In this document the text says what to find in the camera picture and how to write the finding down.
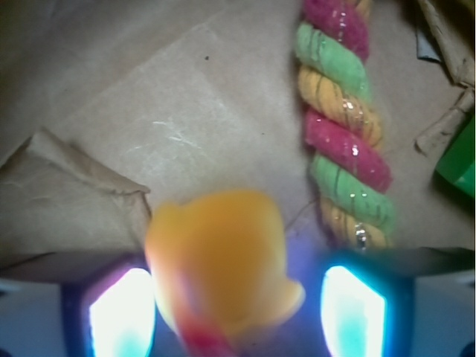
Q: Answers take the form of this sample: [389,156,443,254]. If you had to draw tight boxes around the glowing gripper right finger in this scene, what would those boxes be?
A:
[319,251,414,356]

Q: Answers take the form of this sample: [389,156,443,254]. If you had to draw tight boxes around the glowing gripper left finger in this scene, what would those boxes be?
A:
[61,256,156,356]

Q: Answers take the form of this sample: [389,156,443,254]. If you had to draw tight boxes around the yellow rubber duck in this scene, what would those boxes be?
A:
[144,189,306,356]

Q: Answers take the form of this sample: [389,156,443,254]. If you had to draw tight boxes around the green rectangular block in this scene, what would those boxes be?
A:
[435,115,475,198]

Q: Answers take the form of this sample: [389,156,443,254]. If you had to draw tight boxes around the brown paper bag bin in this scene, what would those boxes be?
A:
[0,0,476,276]

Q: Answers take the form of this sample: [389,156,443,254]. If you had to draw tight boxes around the red yellow green rope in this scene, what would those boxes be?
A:
[295,0,398,251]

